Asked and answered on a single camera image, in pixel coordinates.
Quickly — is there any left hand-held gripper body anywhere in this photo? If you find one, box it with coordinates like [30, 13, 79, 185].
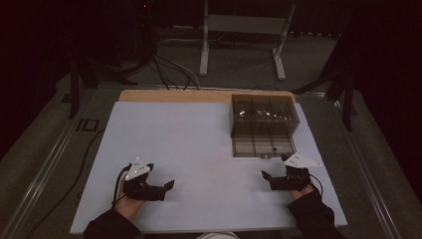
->
[122, 156, 167, 202]

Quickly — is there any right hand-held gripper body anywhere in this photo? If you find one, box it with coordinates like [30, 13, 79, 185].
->
[269, 152, 322, 192]

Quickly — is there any smoky transparent drawer cabinet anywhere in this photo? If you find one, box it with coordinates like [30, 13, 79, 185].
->
[230, 94, 302, 137]

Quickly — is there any person's right hand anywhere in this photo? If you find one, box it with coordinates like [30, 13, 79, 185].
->
[288, 183, 317, 201]

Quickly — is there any person's left hand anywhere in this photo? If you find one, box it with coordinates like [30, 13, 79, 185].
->
[112, 185, 147, 221]

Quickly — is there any white table mat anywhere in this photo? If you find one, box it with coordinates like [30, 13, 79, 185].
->
[69, 101, 348, 235]

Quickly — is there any black metal stand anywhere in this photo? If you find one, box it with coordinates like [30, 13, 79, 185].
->
[292, 29, 361, 132]
[68, 56, 138, 120]

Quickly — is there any dark equipment stand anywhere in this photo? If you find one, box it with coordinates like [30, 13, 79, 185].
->
[108, 0, 158, 71]

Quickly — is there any left hand-held gripper cable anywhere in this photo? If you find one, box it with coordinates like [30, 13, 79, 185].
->
[111, 162, 133, 205]

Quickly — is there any hand-held gripper cable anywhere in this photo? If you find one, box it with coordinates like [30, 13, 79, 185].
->
[111, 162, 133, 205]
[308, 172, 323, 197]

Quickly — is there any right hand-held gripper cable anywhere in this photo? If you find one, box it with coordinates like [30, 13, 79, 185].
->
[308, 172, 323, 197]

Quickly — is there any long black floor cable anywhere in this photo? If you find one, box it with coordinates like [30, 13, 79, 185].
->
[24, 127, 106, 239]

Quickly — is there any aluminium floor rail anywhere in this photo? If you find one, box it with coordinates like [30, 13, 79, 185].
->
[0, 118, 83, 239]
[329, 98, 404, 239]

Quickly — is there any white floor cable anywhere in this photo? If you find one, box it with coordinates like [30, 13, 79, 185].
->
[158, 37, 201, 88]

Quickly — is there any white metal stand frame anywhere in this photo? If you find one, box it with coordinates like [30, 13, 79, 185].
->
[198, 0, 297, 82]

